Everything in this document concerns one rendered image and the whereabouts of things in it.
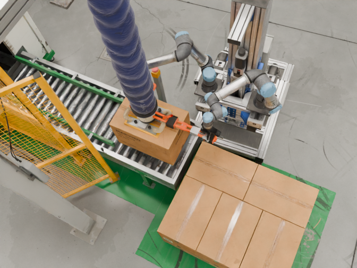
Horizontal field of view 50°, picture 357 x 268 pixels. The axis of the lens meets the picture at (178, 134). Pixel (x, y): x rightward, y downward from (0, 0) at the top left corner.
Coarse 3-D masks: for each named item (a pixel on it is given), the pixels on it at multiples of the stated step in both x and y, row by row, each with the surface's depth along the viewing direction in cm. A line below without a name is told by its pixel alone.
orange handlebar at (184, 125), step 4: (156, 112) 323; (152, 116) 322; (156, 116) 321; (160, 120) 321; (164, 120) 319; (176, 124) 317; (184, 124) 316; (188, 124) 316; (180, 128) 316; (184, 128) 314; (200, 136) 311; (216, 136) 310
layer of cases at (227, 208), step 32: (224, 160) 372; (192, 192) 362; (224, 192) 361; (256, 192) 356; (288, 192) 354; (160, 224) 352; (192, 224) 349; (224, 224) 347; (256, 224) 344; (288, 224) 342; (224, 256) 335; (256, 256) 333; (288, 256) 331
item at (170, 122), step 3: (171, 117) 319; (174, 117) 319; (177, 117) 318; (168, 120) 318; (171, 120) 318; (174, 120) 318; (168, 123) 317; (171, 123) 317; (174, 123) 315; (168, 126) 319; (171, 126) 316; (174, 126) 316
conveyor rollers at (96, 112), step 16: (16, 80) 434; (48, 80) 429; (64, 96) 420; (80, 96) 417; (96, 96) 415; (80, 112) 410; (96, 112) 407; (112, 112) 405; (96, 128) 399; (144, 160) 381; (160, 160) 377
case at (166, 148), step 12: (120, 108) 344; (168, 108) 340; (180, 108) 339; (120, 120) 339; (180, 120) 334; (120, 132) 344; (132, 132) 333; (168, 132) 330; (180, 132) 337; (132, 144) 359; (144, 144) 341; (156, 144) 326; (168, 144) 325; (180, 144) 353; (156, 156) 358; (168, 156) 340
